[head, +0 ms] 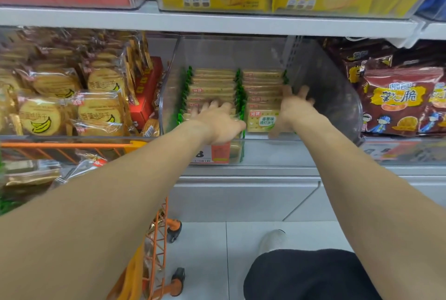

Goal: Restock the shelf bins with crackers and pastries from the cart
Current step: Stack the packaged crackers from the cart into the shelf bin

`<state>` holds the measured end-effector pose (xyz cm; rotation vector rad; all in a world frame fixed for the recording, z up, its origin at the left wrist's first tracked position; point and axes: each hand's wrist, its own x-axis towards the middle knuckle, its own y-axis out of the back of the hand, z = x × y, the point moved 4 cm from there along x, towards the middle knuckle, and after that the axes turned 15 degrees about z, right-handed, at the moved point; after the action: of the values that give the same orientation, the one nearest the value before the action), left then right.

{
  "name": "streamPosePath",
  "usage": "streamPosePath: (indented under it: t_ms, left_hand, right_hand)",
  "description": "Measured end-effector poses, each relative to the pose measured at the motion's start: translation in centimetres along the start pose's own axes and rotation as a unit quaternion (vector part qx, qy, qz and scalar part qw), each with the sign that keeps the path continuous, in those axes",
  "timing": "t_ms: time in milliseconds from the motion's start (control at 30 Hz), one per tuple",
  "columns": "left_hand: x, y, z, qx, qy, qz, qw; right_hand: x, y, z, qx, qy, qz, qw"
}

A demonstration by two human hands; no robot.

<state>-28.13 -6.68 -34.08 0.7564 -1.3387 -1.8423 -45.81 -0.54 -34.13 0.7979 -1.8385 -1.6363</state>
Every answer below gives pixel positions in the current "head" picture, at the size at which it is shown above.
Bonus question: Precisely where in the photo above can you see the person's right forearm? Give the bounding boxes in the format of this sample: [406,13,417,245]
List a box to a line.
[296,117,446,300]

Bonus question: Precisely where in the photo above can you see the orange shopping cart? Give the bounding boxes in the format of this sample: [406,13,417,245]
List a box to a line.
[0,139,185,300]

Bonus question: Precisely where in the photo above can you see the white metal store shelf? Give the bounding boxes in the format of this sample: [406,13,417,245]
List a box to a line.
[0,0,446,222]

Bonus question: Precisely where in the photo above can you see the green cracker packets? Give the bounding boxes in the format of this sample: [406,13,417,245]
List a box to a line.
[176,65,290,164]
[0,158,63,217]

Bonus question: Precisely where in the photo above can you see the group of banana biscuit packets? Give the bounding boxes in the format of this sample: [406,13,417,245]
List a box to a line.
[0,30,154,137]

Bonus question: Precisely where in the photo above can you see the row of dark red bags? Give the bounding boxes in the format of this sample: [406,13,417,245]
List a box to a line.
[322,38,446,138]

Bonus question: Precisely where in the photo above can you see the person's right leg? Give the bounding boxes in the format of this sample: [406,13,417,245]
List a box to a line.
[243,248,382,300]

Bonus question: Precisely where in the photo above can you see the person's left hand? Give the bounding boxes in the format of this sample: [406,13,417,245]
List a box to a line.
[190,99,246,145]

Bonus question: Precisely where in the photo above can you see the person's white right shoe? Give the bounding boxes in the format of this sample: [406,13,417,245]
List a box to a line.
[257,229,288,255]

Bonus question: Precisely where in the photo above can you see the person's left forearm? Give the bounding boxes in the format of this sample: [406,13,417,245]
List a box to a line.
[0,120,213,300]

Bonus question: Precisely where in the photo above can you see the person's right hand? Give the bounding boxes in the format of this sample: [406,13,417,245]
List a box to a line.
[268,85,330,138]

